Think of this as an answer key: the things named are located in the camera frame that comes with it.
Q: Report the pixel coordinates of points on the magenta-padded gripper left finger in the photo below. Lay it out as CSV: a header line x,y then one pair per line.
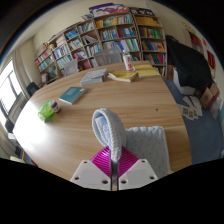
x,y
90,175

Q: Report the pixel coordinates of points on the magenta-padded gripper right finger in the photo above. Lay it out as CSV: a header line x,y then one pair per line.
x,y
138,174

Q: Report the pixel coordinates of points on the light blue knitted towel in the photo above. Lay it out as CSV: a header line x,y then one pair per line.
x,y
146,146

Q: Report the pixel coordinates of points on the small dark jar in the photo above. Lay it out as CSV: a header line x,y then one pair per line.
x,y
55,106

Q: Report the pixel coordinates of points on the green plastic bag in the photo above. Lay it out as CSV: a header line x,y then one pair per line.
x,y
45,112

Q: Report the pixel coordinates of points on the teal book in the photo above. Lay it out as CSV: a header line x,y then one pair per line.
x,y
72,95

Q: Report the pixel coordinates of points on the papers on floor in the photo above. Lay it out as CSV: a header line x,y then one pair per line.
x,y
190,110

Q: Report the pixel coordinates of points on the white box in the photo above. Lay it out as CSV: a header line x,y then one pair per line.
x,y
183,86

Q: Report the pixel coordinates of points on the thin yellow book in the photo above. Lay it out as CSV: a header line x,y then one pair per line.
x,y
122,75

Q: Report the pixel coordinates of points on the black office chair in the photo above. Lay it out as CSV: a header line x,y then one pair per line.
x,y
32,89

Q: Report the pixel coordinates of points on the cardboard box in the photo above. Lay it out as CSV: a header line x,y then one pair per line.
x,y
208,96

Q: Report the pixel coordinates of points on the grey mesh chair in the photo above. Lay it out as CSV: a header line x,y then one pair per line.
x,y
107,57
71,67

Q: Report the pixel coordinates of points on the white plastic bottle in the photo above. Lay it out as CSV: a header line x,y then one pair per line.
x,y
128,62

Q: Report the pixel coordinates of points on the window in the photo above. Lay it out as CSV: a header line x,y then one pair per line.
x,y
8,90

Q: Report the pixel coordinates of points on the black cloth cover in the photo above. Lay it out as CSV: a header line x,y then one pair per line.
x,y
188,65

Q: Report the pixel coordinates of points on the wooden bookshelf with books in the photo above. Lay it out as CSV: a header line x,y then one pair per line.
x,y
110,33

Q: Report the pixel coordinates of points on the red wall poster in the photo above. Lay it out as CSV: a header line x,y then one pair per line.
x,y
211,60

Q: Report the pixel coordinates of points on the small wall shelf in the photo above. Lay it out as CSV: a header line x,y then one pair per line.
x,y
196,41

